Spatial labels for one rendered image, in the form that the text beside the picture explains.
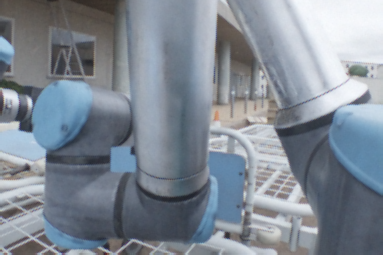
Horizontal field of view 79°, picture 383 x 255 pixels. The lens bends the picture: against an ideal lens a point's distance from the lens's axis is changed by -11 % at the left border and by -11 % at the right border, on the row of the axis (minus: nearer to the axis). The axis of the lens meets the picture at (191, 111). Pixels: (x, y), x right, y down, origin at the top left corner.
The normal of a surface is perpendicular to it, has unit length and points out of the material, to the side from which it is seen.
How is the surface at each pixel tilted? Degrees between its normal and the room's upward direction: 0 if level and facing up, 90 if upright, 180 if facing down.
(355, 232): 90
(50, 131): 75
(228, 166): 90
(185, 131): 107
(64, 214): 80
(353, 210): 90
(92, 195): 50
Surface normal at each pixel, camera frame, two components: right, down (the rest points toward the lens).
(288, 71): -0.62, 0.28
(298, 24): 0.00, -0.02
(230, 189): -0.43, 0.07
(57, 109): -0.41, -0.19
